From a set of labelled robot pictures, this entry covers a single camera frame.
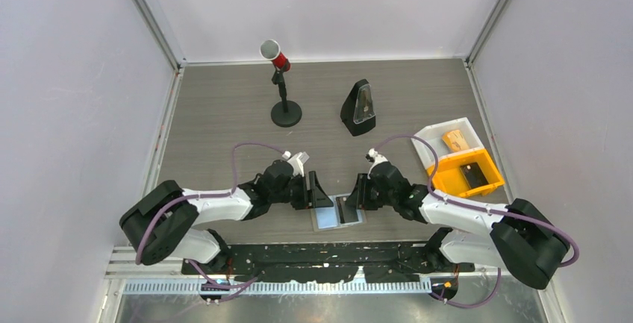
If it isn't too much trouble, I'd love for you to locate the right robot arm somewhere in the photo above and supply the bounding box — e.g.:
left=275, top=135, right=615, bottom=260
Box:
left=346, top=161, right=572, bottom=289

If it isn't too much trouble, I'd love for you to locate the red microphone on stand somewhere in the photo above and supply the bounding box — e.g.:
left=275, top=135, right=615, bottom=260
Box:
left=260, top=40, right=302, bottom=128

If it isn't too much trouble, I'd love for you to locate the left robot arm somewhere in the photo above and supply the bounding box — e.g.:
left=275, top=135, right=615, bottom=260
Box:
left=119, top=160, right=333, bottom=274

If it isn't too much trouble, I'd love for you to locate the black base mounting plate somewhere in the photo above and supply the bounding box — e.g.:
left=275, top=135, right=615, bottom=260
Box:
left=181, top=242, right=475, bottom=286

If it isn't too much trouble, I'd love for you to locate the black metronome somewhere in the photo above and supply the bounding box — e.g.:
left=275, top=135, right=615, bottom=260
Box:
left=340, top=79, right=376, bottom=137

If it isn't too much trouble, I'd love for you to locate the grey card holder wallet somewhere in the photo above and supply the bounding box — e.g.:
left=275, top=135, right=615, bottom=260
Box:
left=311, top=194, right=367, bottom=232

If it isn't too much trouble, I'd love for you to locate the orange card in white bin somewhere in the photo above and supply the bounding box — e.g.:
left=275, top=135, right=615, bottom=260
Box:
left=442, top=129, right=470, bottom=153

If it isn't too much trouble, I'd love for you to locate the yellow plastic bin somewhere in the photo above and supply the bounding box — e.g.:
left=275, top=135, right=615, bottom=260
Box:
left=432, top=148, right=505, bottom=198

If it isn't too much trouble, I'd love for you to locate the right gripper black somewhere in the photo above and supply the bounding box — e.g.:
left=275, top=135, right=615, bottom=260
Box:
left=345, top=173, right=397, bottom=211

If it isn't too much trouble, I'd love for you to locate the black card in yellow bin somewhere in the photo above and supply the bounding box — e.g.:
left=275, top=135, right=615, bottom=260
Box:
left=460, top=163, right=488, bottom=189

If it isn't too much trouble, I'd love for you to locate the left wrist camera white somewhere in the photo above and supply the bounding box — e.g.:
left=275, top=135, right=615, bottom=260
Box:
left=281, top=151, right=310, bottom=177

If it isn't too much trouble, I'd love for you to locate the aluminium rail frame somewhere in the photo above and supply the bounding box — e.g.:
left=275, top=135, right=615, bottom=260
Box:
left=104, top=241, right=555, bottom=297

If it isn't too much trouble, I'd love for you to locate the white plastic bin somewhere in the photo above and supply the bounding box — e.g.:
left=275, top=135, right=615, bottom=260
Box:
left=411, top=117, right=484, bottom=169

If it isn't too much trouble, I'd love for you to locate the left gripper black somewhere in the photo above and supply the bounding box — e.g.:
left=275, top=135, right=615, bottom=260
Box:
left=269, top=171, right=333, bottom=210

